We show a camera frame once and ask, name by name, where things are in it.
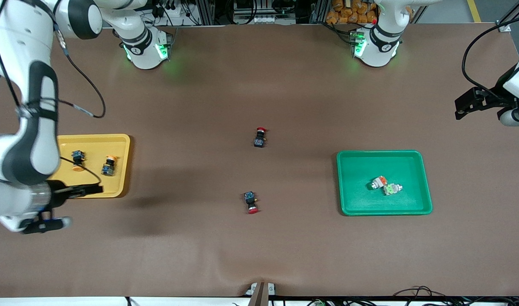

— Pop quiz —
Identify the yellow button clear base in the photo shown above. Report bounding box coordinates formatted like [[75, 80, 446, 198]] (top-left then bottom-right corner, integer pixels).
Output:
[[101, 156, 117, 177]]

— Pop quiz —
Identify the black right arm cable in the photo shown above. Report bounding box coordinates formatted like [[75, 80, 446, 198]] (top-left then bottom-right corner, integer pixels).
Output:
[[0, 0, 107, 187]]

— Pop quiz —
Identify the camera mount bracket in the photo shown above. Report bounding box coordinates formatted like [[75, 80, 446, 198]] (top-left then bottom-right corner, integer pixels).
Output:
[[246, 282, 277, 306]]

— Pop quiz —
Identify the brown table mat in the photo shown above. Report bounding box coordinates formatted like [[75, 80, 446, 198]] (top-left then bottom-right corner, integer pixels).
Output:
[[0, 23, 519, 298]]

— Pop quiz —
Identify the black cable bundle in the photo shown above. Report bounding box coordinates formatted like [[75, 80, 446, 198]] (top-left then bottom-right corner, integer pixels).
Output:
[[391, 286, 519, 306]]

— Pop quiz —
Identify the white power strip with plugs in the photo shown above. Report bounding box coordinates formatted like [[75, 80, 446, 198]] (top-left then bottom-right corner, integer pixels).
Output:
[[157, 2, 202, 26]]

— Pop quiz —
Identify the bag of orange items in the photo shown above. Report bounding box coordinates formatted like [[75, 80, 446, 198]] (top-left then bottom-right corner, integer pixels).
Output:
[[326, 0, 378, 25]]

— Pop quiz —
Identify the green plastic tray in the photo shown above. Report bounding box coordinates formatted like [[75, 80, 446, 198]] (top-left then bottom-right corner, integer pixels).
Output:
[[336, 150, 433, 216]]

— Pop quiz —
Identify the aluminium frame post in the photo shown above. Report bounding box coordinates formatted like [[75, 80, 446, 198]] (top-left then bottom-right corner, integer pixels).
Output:
[[200, 0, 216, 25], [310, 0, 329, 24]]

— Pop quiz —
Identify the yellow button black blue base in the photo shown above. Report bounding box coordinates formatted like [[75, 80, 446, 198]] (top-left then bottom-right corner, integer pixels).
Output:
[[71, 150, 86, 172]]

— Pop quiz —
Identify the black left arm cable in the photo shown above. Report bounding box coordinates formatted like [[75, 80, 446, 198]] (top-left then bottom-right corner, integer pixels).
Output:
[[462, 13, 519, 97]]

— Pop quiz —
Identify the yellow plastic tray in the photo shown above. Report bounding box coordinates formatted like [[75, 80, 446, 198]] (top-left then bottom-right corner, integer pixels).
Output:
[[51, 134, 131, 199]]

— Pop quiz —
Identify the aluminium profile with bracket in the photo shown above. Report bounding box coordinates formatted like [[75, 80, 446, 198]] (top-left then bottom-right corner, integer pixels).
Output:
[[496, 0, 519, 33]]

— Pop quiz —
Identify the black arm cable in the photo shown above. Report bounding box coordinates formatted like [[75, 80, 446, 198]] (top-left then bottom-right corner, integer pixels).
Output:
[[0, 0, 107, 187], [462, 13, 519, 97]]

